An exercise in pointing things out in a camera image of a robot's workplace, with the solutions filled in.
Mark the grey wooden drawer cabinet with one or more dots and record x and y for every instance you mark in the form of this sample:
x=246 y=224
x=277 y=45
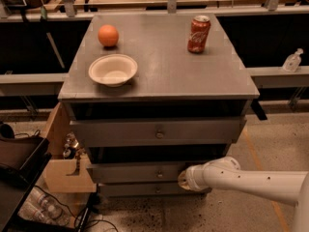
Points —
x=171 y=83

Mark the black cart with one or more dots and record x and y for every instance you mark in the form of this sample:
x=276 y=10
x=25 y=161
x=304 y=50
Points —
x=22 y=160

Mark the grey top drawer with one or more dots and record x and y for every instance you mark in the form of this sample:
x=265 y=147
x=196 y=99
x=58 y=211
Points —
x=143 y=132

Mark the orange ball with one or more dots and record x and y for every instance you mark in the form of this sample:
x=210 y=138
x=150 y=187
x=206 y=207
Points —
x=108 y=35

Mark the grey drawer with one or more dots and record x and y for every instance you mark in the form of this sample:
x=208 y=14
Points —
x=143 y=189
x=143 y=132
x=138 y=172

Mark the clear sanitizer pump bottle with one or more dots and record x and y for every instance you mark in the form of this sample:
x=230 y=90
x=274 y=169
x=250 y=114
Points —
x=292 y=62

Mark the red cola can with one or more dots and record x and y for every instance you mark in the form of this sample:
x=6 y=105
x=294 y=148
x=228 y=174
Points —
x=200 y=27

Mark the clear plastic water bottle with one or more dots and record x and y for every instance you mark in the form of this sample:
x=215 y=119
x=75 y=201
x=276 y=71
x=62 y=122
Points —
x=41 y=207

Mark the white paper bowl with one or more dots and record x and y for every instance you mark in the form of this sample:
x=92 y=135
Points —
x=113 y=70

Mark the grey bottom drawer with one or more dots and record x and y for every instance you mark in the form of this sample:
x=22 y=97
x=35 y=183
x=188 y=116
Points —
x=143 y=189

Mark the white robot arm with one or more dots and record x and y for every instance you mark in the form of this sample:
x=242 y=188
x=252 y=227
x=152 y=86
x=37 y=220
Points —
x=288 y=187

